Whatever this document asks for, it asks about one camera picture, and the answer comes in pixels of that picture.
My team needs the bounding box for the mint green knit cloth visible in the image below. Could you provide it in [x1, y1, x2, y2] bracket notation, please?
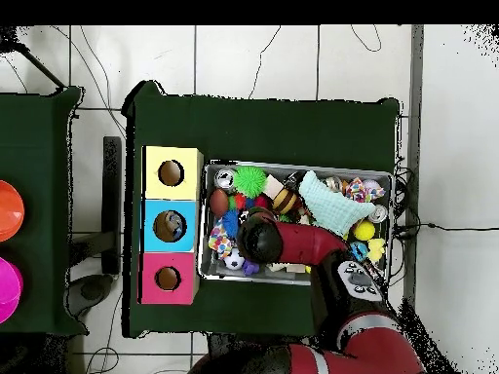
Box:
[298, 169, 377, 237]

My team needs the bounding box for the wooden box with three holes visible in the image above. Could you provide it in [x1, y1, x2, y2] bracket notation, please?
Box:
[137, 145, 205, 306]

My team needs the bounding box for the shallow clear mesh bin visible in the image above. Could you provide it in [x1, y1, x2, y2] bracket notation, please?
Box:
[197, 158, 396, 291]

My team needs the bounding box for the green spiky rubber ball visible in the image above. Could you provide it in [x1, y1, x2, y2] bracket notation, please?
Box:
[232, 166, 268, 199]

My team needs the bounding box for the blue spiky rubber ball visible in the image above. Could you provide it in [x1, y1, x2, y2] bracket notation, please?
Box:
[221, 209, 241, 240]

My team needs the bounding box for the large plain wooden block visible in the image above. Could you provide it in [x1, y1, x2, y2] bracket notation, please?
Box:
[263, 174, 285, 199]

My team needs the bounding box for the small brown football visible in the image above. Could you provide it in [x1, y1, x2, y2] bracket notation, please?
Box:
[209, 188, 230, 217]

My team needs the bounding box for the plain silver can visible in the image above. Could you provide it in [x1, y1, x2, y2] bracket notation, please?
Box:
[213, 168, 236, 191]

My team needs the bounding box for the colourful dotted cloth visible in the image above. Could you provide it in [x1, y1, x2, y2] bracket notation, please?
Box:
[207, 217, 235, 260]

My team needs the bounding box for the small black white soccer ball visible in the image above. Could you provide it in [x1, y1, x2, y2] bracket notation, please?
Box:
[223, 248, 246, 271]

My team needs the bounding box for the dark green tablecloth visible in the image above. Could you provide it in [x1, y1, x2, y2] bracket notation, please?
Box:
[0, 86, 88, 336]
[121, 79, 402, 339]

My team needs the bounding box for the yellow smiley face ball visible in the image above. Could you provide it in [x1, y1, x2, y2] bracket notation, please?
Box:
[353, 219, 376, 242]

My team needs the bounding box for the globe print ball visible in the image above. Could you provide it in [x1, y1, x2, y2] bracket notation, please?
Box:
[349, 242, 369, 262]

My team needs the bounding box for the black upright panel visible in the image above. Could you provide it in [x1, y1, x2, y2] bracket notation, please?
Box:
[101, 135, 123, 276]

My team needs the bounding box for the orange bowl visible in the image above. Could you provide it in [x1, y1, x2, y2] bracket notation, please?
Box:
[0, 179, 26, 243]

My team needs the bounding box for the pink bowl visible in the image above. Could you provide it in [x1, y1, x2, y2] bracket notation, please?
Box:
[0, 256, 24, 324]

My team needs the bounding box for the black tripod pole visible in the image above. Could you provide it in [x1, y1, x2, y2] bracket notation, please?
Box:
[0, 25, 66, 90]

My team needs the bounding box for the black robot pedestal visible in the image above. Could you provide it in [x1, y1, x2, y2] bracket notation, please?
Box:
[206, 332, 254, 363]

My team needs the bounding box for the black floor power cable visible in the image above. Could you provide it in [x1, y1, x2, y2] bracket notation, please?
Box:
[418, 222, 499, 233]

